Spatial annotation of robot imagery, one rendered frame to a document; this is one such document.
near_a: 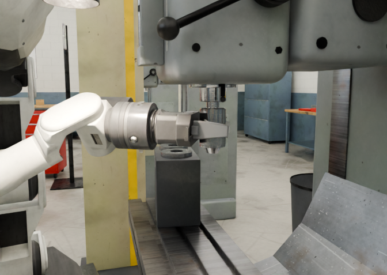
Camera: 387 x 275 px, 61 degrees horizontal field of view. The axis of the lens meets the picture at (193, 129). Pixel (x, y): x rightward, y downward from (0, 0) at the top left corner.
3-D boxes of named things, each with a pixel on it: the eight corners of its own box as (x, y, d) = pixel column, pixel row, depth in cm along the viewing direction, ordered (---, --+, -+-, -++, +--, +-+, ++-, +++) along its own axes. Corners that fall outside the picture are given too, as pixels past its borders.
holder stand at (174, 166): (156, 228, 90) (155, 155, 87) (154, 200, 111) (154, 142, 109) (200, 225, 91) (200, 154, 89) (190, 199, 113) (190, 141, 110)
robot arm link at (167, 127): (189, 104, 53) (118, 102, 55) (188, 162, 54) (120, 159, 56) (200, 101, 66) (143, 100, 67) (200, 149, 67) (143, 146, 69)
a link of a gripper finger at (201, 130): (228, 139, 57) (192, 138, 58) (228, 121, 56) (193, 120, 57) (227, 141, 55) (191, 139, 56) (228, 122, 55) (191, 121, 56)
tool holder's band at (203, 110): (230, 112, 60) (230, 107, 59) (216, 114, 56) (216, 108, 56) (208, 111, 62) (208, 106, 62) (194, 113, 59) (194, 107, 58)
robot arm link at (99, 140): (120, 127, 56) (58, 124, 58) (135, 164, 64) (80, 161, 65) (136, 82, 63) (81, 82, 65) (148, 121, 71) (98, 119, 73)
